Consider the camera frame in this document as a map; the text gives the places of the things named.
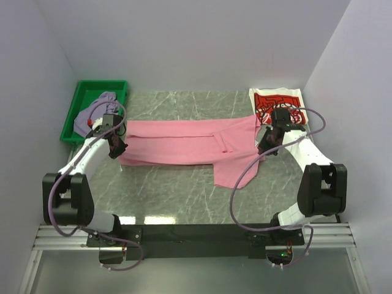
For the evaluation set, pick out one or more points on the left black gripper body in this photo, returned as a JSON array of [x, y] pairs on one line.
[[118, 150]]

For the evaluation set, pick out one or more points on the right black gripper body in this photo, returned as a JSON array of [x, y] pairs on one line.
[[267, 141]]

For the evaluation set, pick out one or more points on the pink t-shirt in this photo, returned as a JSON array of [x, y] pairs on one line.
[[226, 144]]

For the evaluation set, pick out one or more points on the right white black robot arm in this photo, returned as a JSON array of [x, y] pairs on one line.
[[323, 186]]

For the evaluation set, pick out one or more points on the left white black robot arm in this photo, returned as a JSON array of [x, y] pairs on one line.
[[67, 200]]

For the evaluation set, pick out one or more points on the folded red white Coca-Cola t-shirt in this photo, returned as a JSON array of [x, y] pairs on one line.
[[264, 101]]

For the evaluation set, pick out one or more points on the lavender t-shirt in bin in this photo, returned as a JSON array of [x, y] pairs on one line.
[[102, 105]]

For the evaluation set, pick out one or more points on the green plastic bin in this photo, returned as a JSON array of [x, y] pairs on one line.
[[87, 91]]

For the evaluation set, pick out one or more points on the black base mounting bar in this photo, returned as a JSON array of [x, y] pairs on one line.
[[192, 241]]

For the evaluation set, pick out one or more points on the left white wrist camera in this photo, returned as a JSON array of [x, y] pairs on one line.
[[94, 123]]

